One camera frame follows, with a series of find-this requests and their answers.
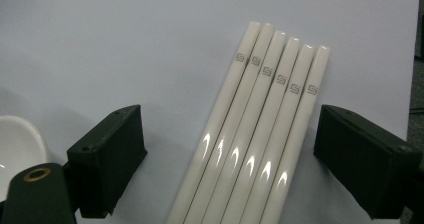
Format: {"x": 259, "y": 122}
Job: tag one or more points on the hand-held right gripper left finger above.
{"x": 106, "y": 157}

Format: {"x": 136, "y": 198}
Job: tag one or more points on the white ceramic spoon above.
{"x": 20, "y": 150}

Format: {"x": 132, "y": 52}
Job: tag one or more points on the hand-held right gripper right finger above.
{"x": 366, "y": 160}

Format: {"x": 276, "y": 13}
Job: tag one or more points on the row of white chopsticks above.
{"x": 253, "y": 134}

